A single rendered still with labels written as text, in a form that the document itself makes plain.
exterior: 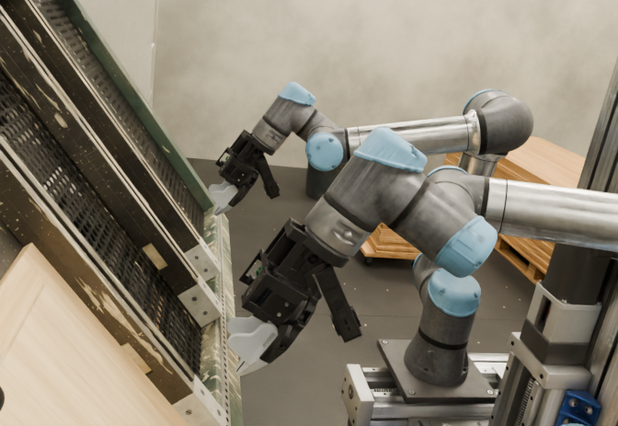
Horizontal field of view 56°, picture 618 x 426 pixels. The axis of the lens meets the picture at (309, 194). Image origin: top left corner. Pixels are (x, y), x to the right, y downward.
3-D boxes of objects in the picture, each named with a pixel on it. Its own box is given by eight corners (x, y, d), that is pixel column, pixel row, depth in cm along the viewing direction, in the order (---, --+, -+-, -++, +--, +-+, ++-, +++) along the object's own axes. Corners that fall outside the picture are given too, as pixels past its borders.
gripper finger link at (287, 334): (256, 342, 74) (294, 292, 73) (267, 349, 75) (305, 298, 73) (258, 364, 70) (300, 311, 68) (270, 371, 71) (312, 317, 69)
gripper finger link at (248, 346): (207, 357, 74) (248, 303, 72) (246, 376, 76) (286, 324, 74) (207, 373, 71) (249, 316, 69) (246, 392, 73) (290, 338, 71)
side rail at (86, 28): (192, 218, 252) (214, 205, 252) (26, -18, 212) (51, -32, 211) (193, 212, 260) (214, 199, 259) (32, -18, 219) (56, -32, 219)
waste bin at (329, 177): (357, 207, 557) (370, 142, 537) (303, 202, 546) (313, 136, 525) (344, 188, 608) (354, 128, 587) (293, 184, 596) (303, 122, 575)
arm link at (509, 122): (549, 159, 117) (308, 184, 119) (531, 146, 127) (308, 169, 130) (550, 102, 113) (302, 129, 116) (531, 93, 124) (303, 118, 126)
